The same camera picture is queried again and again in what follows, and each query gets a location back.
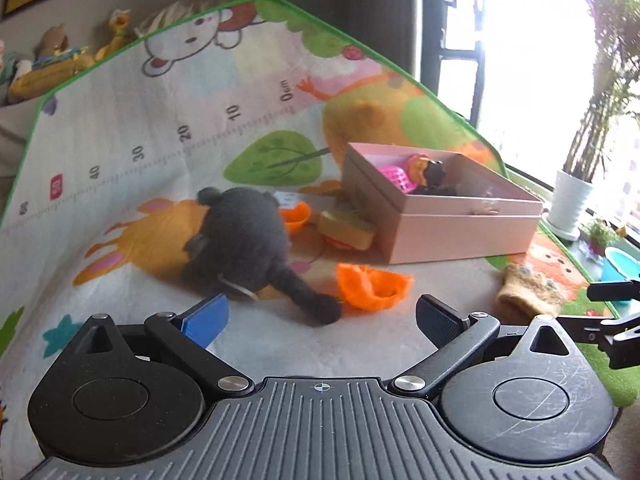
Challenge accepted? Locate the black plush cat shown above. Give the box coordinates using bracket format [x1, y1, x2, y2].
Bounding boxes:
[181, 186, 344, 329]

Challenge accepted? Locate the yellow plush toy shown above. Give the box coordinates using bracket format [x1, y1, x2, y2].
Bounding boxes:
[7, 47, 96, 106]

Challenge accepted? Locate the yellow plush duck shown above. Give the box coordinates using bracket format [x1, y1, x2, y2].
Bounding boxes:
[96, 7, 135, 58]

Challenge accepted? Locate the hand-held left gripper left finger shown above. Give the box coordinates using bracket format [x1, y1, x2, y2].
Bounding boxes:
[70, 294, 256, 401]

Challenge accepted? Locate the light blue plastic container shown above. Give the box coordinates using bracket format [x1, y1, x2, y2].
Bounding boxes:
[601, 247, 640, 288]

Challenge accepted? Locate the bamboo plant in white pot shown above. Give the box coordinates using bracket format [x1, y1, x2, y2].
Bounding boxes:
[545, 0, 640, 241]

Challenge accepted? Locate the printed cartoon play mat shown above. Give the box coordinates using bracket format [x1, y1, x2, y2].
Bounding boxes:
[0, 0, 640, 461]

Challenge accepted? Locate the orange felt piece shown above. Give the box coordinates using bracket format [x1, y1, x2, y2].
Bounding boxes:
[336, 263, 415, 311]

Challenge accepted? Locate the dark window frame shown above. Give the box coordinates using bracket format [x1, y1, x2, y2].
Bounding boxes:
[420, 0, 488, 131]

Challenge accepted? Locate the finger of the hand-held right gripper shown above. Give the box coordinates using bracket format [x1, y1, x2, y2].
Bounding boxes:
[587, 279, 640, 302]
[557, 314, 640, 346]

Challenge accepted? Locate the pink plastic toy basket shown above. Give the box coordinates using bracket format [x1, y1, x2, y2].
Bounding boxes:
[377, 164, 417, 195]

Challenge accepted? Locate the orange plastic bowl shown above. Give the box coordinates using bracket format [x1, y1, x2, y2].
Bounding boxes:
[278, 201, 312, 234]

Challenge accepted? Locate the brown teddy bear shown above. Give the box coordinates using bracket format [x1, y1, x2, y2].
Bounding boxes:
[34, 24, 71, 61]

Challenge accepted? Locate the black plastic-wrapped toy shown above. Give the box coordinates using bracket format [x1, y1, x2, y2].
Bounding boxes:
[419, 160, 468, 197]

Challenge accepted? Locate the yellow toy block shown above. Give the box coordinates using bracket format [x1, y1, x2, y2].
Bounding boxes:
[319, 210, 377, 251]

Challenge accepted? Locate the pink round printed toy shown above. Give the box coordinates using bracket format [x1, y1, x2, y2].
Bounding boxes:
[404, 154, 432, 188]

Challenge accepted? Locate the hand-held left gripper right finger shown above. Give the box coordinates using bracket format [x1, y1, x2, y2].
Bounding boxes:
[390, 295, 576, 401]

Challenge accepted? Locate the pink cardboard box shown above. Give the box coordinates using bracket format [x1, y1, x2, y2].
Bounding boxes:
[341, 141, 544, 266]

